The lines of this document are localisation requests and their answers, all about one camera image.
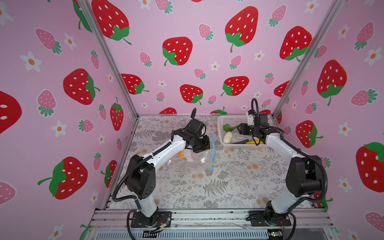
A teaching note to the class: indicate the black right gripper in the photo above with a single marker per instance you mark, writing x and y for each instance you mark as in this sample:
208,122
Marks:
243,128

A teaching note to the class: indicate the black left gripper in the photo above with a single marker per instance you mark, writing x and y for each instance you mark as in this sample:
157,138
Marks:
206,145

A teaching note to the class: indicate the yellow red peach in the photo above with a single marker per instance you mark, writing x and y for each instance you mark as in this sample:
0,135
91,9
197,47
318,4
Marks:
182,155

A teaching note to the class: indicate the white plastic mesh basket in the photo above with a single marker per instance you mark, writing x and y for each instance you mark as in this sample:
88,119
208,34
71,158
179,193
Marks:
233,132

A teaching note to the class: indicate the clear zip bag blue zipper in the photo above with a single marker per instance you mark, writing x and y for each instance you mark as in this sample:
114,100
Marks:
194,162

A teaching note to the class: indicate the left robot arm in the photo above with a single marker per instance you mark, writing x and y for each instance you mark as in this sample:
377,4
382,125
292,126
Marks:
140,177

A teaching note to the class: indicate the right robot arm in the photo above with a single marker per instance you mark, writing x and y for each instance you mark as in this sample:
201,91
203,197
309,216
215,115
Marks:
306,178

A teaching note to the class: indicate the dark green cucumber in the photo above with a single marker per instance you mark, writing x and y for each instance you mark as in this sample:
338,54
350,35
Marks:
242,142

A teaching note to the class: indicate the white radish with leaves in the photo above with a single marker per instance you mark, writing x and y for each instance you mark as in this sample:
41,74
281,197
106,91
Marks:
228,135

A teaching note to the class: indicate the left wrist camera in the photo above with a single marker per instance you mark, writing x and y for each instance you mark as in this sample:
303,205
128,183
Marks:
196,127

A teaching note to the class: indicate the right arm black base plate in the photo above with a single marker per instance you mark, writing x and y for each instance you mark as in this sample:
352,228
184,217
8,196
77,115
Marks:
268,219

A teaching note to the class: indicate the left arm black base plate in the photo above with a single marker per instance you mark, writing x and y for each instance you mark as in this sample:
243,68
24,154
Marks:
158,220

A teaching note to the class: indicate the aluminium front rail frame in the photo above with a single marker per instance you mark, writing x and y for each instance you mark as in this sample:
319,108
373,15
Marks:
216,224

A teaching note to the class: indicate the aluminium right corner post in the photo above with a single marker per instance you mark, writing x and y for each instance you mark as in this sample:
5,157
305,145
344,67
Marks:
321,33

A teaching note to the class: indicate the aluminium corner post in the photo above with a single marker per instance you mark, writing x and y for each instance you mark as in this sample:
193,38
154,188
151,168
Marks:
321,33
91,19

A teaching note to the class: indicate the aluminium left corner post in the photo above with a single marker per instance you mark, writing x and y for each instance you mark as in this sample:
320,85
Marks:
91,19

